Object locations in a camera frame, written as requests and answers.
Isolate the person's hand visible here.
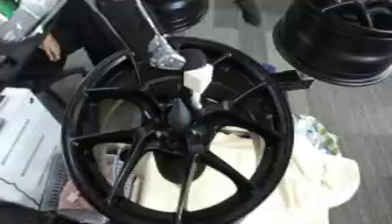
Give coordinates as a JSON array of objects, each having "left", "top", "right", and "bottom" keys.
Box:
[{"left": 41, "top": 34, "right": 65, "bottom": 62}]

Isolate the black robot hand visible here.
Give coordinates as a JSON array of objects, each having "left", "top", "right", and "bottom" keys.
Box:
[{"left": 164, "top": 47, "right": 210, "bottom": 131}]

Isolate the white pin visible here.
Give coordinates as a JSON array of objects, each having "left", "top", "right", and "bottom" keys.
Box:
[{"left": 182, "top": 64, "right": 216, "bottom": 110}]

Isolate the black round wheel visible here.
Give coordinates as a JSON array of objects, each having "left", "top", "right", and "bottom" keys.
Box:
[{"left": 143, "top": 0, "right": 212, "bottom": 34}]

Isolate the black spoked wheel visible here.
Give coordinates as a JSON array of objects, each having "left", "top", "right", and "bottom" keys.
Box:
[{"left": 59, "top": 36, "right": 298, "bottom": 224}]

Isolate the large black wheel rim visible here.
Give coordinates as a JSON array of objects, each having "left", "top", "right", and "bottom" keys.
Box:
[{"left": 270, "top": 0, "right": 392, "bottom": 88}]

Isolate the person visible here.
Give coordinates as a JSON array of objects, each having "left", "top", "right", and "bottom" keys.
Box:
[{"left": 29, "top": 0, "right": 161, "bottom": 77}]

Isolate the white box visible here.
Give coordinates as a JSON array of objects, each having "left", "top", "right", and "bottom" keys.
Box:
[{"left": 0, "top": 87, "right": 71, "bottom": 210}]

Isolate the patterned cloth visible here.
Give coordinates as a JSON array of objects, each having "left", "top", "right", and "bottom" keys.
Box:
[{"left": 292, "top": 114, "right": 343, "bottom": 158}]

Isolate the pink object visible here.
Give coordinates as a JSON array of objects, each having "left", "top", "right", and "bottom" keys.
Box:
[{"left": 56, "top": 179, "right": 100, "bottom": 212}]

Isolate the white cloth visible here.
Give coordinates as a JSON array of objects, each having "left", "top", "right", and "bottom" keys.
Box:
[{"left": 90, "top": 125, "right": 361, "bottom": 224}]

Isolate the black bracket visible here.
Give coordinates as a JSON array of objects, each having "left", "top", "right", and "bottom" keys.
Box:
[{"left": 266, "top": 69, "right": 316, "bottom": 92}]

